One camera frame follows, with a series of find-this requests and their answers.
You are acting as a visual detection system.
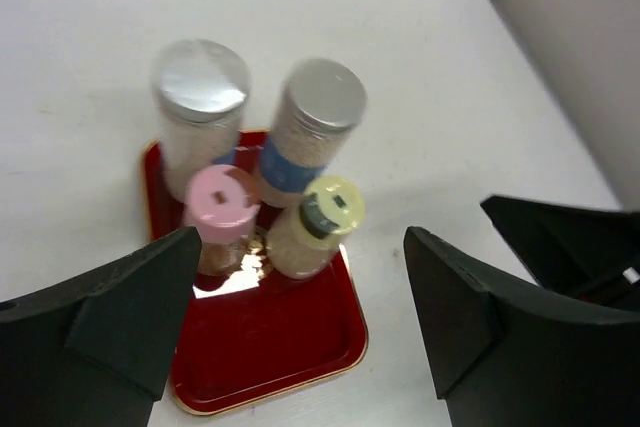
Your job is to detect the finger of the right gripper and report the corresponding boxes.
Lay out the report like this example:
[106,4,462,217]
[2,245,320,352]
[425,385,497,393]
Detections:
[481,195,639,312]

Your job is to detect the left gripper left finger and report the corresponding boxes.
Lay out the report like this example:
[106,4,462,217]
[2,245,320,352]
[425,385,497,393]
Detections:
[1,227,201,426]

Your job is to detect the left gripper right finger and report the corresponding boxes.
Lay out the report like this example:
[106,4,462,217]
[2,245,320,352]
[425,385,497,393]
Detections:
[404,227,639,426]

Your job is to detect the pink cap bottle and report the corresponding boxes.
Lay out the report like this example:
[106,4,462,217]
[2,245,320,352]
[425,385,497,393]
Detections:
[183,164,260,276]

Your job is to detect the yellow cap bottle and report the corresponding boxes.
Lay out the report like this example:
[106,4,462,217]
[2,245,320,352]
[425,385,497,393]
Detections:
[266,176,365,280]

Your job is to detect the tall jar blue label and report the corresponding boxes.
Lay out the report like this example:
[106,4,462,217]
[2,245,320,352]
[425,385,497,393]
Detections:
[151,39,251,202]
[254,58,368,208]

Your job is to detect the red lacquer tray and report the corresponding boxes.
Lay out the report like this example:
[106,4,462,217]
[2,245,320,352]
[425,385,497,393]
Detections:
[140,127,370,417]

